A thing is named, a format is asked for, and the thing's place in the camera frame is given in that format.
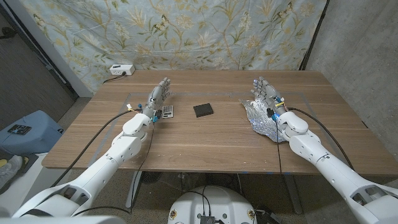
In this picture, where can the white power strip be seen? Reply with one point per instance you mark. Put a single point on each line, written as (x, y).
(122, 69)

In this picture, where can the black round fan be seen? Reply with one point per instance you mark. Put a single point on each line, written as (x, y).
(152, 177)

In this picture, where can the crinkled aluminum foil roll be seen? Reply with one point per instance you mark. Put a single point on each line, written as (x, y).
(258, 116)

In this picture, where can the black power adapter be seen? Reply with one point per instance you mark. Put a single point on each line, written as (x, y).
(267, 216)

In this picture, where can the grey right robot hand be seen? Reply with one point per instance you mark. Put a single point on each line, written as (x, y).
(267, 91)

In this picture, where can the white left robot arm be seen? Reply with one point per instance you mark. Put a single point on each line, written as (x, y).
(102, 165)

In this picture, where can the floral printed backdrop cloth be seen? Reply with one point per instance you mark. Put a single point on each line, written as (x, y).
(186, 34)

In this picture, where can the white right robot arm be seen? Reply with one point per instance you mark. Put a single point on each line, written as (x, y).
(323, 161)

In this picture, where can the black printed card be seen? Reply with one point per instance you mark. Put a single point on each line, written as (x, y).
(19, 129)

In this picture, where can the blue plastic bin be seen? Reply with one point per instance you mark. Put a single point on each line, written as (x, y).
(34, 137)

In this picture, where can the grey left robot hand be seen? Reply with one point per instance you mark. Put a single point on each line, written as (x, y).
(155, 99)

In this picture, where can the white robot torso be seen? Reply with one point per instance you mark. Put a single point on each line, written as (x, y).
(214, 202)

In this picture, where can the black foam block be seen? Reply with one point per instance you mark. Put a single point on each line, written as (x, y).
(203, 110)

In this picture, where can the small grey calculator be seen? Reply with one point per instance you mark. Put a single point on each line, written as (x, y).
(168, 112)

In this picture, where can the black torso connector box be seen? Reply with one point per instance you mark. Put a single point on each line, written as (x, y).
(207, 219)

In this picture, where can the grey sneaker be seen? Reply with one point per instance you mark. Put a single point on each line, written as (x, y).
(11, 169)

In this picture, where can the white table leg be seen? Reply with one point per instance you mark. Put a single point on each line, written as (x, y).
(133, 189)
(293, 194)

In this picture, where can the yellow pad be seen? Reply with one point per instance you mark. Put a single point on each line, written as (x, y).
(2, 162)

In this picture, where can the black backdrop pole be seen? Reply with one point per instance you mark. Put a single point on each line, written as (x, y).
(312, 39)

